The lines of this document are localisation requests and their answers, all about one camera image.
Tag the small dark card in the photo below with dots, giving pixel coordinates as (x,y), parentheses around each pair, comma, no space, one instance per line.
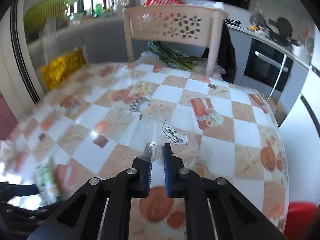
(212,86)

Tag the black wok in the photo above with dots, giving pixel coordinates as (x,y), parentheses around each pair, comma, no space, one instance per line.
(277,38)

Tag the green onions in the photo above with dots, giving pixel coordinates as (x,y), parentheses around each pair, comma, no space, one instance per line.
(175,56)

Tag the green dish soap bottle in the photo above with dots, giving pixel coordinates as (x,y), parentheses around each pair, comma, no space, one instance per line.
(97,9)

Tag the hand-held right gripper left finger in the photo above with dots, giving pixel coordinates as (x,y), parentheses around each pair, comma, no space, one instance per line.
(143,177)

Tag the clear plastic bag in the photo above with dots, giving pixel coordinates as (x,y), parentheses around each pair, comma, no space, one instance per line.
(175,135)

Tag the round grey lid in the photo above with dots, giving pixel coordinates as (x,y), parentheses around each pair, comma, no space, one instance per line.
(258,20)

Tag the white refrigerator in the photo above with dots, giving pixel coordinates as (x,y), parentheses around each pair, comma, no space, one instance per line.
(305,120)

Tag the green plastic basket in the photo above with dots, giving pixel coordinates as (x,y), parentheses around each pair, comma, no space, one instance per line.
(45,15)

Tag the round black pan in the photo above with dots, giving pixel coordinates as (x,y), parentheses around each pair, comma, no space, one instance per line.
(285,25)

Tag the green hand cream tube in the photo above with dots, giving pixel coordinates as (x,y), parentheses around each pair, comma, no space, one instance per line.
(47,180)

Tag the black built-in oven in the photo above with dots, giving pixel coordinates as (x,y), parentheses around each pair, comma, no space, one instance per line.
(265,62)

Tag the red plastic stool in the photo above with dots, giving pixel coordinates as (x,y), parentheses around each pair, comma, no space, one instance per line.
(300,220)

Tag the golden foil bag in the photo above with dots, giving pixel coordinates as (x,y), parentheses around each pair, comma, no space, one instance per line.
(62,67)

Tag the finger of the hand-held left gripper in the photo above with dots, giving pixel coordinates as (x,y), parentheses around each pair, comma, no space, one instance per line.
(25,190)

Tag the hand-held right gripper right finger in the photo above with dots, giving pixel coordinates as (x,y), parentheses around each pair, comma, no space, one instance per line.
(167,172)

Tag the white plastic bag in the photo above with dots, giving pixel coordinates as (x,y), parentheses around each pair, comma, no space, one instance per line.
(207,5)

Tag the beige plastic chair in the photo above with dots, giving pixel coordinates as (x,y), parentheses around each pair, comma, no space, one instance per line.
(155,20)

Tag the black cloth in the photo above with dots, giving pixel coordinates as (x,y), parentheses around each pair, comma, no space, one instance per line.
(227,55)

